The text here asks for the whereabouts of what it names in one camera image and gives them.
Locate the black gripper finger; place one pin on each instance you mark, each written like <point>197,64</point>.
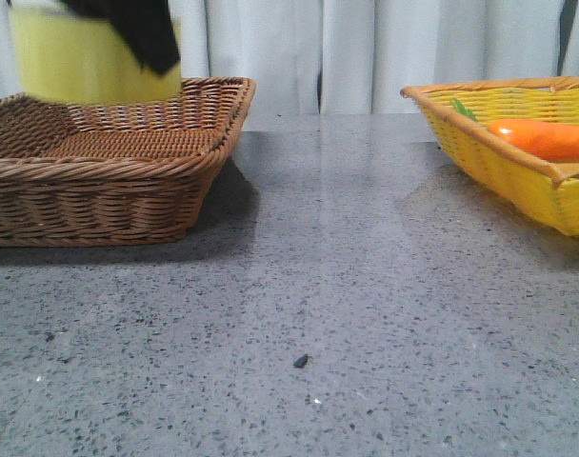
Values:
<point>144,25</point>

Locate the small black debris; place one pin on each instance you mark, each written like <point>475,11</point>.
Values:
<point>301,361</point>

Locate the white pleated curtain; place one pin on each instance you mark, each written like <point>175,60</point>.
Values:
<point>354,57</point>

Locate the brown wicker basket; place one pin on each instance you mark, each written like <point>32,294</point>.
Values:
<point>115,175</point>

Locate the yellow tape roll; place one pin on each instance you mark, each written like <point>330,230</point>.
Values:
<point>63,57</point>

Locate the yellow wicker basket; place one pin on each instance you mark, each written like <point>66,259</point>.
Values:
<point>458,114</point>

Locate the orange toy carrot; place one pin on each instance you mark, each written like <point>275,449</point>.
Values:
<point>555,142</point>

